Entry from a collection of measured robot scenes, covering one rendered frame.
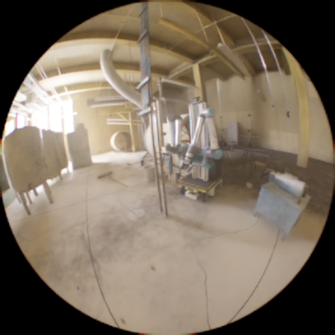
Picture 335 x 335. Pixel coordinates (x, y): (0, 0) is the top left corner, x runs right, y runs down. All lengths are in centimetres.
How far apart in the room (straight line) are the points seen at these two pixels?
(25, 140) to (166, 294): 369
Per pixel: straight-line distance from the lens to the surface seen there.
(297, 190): 167
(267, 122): 1074
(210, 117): 166
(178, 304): 126
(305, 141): 641
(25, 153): 343
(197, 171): 234
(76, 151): 727
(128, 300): 134
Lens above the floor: 125
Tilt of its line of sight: 17 degrees down
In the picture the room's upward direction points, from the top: 5 degrees counter-clockwise
